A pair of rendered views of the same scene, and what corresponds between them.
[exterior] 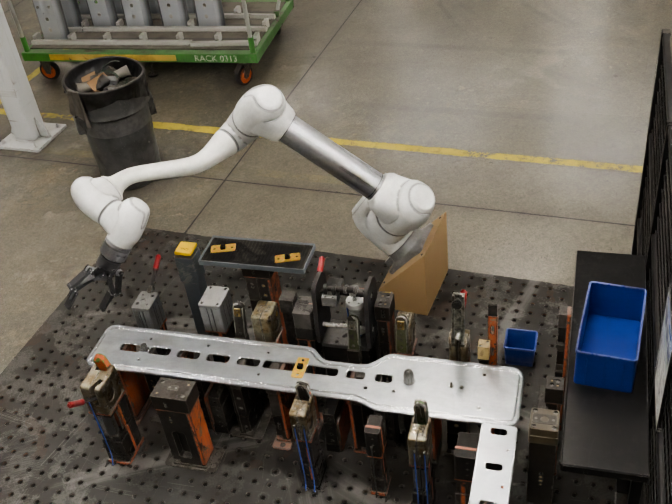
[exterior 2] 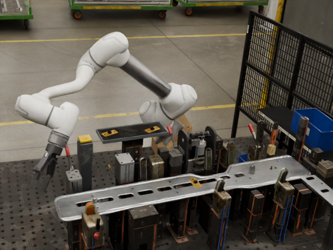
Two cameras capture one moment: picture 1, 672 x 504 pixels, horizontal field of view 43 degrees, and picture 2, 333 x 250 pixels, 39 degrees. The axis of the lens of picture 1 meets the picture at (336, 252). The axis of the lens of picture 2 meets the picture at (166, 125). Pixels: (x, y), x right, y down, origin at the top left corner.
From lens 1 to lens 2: 187 cm
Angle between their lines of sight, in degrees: 39
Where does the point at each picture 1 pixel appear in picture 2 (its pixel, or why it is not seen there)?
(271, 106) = (126, 42)
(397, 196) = (181, 93)
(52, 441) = not seen: outside the picture
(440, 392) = (269, 172)
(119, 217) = (66, 114)
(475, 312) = not seen: hidden behind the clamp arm
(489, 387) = (286, 164)
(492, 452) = (317, 186)
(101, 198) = (46, 104)
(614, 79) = (126, 77)
